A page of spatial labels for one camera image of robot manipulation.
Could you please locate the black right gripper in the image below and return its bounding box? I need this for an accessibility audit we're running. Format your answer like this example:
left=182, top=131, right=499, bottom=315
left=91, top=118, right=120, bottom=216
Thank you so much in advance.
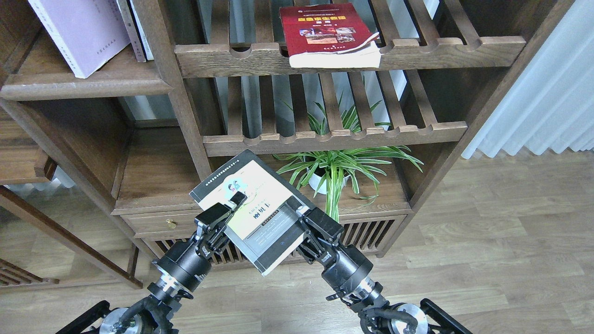
left=286, top=197, right=374, bottom=294

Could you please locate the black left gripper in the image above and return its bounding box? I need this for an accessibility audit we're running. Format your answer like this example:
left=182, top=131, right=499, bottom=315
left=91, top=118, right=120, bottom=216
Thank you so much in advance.
left=155, top=192, right=247, bottom=293

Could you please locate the green and black book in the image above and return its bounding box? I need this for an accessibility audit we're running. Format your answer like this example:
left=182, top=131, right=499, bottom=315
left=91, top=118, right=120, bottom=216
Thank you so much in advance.
left=190, top=150, right=313, bottom=276

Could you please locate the red cover book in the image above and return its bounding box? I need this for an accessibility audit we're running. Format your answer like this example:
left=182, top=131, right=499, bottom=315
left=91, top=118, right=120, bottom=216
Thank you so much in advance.
left=279, top=3, right=381, bottom=69

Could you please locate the pale lilac white book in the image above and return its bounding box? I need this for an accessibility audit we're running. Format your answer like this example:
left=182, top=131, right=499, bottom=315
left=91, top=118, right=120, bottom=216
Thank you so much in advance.
left=29, top=0, right=130, bottom=78

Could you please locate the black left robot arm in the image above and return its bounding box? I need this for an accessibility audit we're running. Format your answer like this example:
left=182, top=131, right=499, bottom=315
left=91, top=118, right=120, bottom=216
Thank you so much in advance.
left=60, top=192, right=246, bottom=334

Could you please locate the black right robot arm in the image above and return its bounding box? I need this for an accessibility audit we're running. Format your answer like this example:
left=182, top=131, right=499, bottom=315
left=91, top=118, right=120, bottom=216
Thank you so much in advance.
left=288, top=197, right=469, bottom=334

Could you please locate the brass drawer knob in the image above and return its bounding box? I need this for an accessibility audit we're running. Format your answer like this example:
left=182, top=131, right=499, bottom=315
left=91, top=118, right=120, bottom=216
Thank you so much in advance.
left=166, top=218, right=177, bottom=230

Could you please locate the green spider plant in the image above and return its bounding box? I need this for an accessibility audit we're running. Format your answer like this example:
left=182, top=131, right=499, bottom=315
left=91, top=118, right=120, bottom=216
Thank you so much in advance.
left=274, top=90, right=425, bottom=222

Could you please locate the dark wooden bookshelf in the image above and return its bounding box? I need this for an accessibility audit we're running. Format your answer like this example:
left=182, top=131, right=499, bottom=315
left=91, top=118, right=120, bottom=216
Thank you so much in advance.
left=1, top=0, right=574, bottom=257

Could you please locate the white blue upright book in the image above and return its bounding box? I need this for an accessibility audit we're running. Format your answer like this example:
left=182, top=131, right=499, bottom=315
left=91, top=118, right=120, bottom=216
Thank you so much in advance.
left=128, top=0, right=154, bottom=61

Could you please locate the grey upright book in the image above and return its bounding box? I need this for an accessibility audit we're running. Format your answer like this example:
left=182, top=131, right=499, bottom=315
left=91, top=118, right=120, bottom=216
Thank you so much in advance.
left=117, top=0, right=146, bottom=63

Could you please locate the white sheer curtain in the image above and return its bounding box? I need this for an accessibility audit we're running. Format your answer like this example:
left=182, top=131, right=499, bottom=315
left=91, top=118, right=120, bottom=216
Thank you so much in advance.
left=462, top=0, right=594, bottom=159

